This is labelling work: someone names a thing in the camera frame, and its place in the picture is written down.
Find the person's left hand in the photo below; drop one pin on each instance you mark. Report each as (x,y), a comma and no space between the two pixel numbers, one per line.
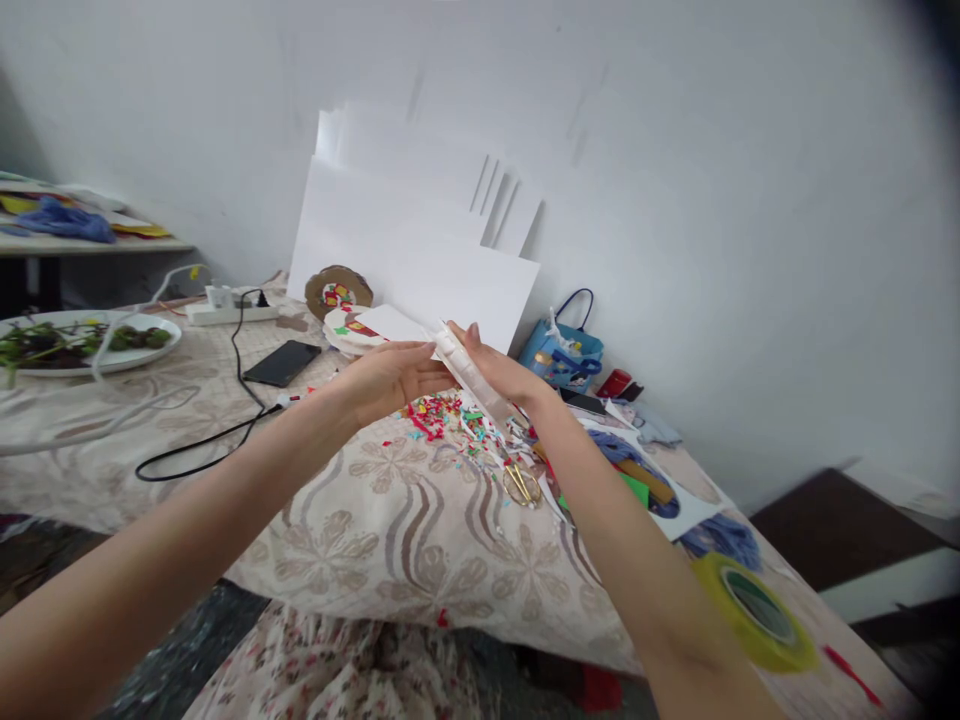
(386,382)

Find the person's right hand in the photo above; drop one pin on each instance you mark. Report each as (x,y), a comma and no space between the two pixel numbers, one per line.
(506,375)

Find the person's right thumb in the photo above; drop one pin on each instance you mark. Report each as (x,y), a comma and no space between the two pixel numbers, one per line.
(475,341)

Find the person's left fingers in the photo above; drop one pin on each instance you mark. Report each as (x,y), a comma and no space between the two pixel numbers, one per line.
(439,379)

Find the person's left thumb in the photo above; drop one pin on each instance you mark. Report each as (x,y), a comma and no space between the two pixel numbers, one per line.
(409,349)

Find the person's right fingers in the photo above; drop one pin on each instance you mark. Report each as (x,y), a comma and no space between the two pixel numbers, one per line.
(452,328)

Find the white paper sheet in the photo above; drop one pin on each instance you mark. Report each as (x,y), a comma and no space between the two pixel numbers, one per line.
(397,324)

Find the pile of coloured paper scraps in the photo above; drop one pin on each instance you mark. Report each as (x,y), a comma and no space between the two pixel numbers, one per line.
(442,416)

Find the decorated white paper plate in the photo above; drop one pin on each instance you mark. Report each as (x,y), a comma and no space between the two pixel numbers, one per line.
(349,330)

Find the blue gift bag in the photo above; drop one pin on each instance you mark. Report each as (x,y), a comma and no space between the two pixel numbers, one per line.
(559,349)

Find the cardboard disc with coloured pieces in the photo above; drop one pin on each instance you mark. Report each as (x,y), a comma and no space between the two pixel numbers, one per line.
(334,289)

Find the stack of white foam boards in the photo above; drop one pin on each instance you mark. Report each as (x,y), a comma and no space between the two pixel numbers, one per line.
(390,225)

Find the dark smartphone with white edge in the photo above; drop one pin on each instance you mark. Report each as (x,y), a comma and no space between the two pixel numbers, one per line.
(583,402)

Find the black smartphone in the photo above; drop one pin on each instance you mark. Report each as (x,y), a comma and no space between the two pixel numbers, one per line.
(281,364)

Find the gold scissors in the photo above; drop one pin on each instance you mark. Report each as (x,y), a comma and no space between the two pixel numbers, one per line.
(520,484)

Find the small red container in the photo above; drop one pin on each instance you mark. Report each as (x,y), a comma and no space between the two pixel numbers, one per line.
(616,384)

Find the beige floral tablecloth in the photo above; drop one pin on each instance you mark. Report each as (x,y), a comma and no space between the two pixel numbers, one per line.
(390,525)

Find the white power strip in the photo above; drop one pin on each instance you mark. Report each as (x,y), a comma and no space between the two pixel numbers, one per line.
(225,315)

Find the white charger plug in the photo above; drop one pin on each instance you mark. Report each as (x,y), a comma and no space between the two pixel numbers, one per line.
(218,295)

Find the light blue cloth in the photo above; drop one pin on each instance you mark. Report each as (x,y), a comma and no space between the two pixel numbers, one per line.
(656,427)

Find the white sheet with coloured shapes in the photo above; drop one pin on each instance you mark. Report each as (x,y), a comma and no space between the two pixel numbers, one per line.
(675,487)

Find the white oval plate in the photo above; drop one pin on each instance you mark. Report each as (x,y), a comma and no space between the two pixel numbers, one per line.
(127,358)

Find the person's body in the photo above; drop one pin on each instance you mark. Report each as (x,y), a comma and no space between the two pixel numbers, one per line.
(337,675)

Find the blue yarn bundle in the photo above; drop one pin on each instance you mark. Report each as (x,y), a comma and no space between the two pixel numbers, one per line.
(724,540)

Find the green fruits with stems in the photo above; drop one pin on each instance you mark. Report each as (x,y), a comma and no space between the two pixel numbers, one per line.
(52,341)

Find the side table with craft materials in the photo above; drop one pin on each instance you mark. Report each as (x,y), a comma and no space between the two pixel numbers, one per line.
(67,225)

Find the yellow green tape roll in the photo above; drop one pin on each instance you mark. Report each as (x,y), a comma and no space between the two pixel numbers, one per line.
(757,637)

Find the dark wooden furniture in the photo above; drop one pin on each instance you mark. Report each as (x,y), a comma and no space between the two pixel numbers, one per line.
(847,525)

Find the red plastic strip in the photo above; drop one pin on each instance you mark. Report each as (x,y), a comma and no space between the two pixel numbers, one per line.
(851,671)

